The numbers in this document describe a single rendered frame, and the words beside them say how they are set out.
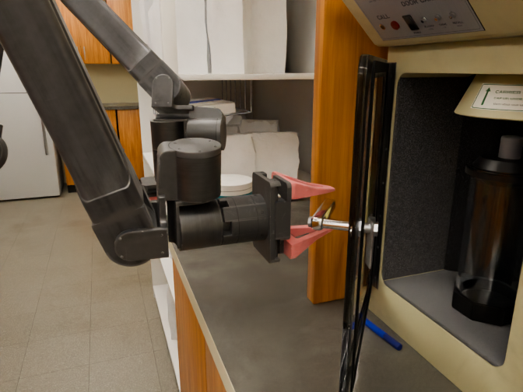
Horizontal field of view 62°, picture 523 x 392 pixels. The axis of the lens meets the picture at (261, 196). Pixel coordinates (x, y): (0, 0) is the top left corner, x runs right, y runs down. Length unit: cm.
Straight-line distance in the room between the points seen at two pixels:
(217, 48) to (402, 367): 127
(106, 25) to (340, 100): 43
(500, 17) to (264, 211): 32
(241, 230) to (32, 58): 27
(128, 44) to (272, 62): 105
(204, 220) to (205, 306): 39
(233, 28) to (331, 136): 94
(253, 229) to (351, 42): 40
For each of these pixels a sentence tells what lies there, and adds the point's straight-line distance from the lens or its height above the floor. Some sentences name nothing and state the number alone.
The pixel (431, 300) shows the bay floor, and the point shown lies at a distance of 78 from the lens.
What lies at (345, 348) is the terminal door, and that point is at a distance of 54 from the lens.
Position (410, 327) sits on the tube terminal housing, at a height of 97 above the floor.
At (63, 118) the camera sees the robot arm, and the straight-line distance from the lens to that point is 45.
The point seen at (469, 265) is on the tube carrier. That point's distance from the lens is 72.
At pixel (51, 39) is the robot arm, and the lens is 44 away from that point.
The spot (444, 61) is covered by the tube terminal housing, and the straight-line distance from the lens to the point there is 66.
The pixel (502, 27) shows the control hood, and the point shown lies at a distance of 56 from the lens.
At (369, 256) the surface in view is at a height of 117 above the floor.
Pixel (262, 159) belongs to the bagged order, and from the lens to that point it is 174.
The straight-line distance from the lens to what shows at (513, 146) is 70.
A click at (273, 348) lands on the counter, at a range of 75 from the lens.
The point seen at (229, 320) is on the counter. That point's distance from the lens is 82.
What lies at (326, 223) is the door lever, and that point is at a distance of 52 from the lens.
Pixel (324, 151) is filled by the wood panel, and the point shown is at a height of 124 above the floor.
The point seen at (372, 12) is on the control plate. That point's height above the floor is 145.
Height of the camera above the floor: 138
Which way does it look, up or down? 16 degrees down
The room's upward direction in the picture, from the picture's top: straight up
